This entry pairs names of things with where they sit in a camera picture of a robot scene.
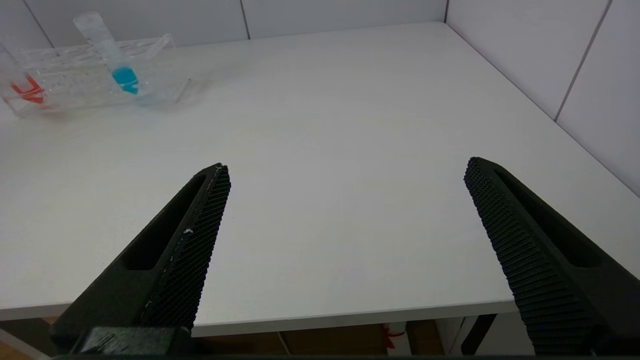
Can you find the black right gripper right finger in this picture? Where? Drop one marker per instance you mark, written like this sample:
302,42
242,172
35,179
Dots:
545,270

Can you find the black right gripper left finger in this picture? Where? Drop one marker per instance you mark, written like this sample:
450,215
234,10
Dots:
170,270

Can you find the test tube with blue pigment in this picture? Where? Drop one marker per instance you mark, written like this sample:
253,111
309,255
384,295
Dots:
125,77

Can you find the clear plastic test tube rack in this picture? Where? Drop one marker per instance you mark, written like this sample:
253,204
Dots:
75,80

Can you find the test tube with red pigment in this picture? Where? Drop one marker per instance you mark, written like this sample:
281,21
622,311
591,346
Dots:
30,92

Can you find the black table leg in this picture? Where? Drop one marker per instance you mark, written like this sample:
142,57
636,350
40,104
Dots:
475,335

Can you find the red and white object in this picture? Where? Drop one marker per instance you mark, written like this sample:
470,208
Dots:
397,340

